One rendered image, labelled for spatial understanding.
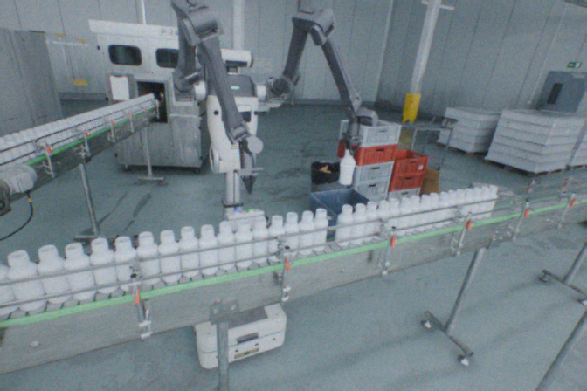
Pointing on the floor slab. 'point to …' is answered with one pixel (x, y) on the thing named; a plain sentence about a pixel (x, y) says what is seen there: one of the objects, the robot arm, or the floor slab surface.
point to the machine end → (127, 44)
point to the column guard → (410, 107)
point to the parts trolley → (427, 137)
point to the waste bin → (321, 181)
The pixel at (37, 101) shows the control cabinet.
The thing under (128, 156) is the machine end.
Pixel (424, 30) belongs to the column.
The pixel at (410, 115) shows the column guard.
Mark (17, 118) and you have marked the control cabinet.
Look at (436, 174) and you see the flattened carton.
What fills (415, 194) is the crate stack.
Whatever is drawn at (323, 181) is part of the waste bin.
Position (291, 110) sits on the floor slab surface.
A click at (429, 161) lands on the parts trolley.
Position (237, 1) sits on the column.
